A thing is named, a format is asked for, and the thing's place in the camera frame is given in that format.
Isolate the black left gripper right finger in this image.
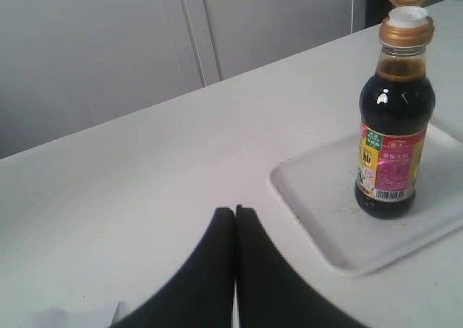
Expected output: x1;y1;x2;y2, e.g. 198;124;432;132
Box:
236;205;364;327

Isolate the white cabinet with doors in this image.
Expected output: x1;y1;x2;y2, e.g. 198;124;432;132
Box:
1;0;363;157

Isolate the dark soy sauce bottle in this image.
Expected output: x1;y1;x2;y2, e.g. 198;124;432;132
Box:
354;6;436;219

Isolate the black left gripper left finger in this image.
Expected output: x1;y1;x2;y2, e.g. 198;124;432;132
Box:
113;207;235;327

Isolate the white rectangular plastic tray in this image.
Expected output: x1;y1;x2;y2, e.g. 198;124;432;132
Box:
269;126;462;276

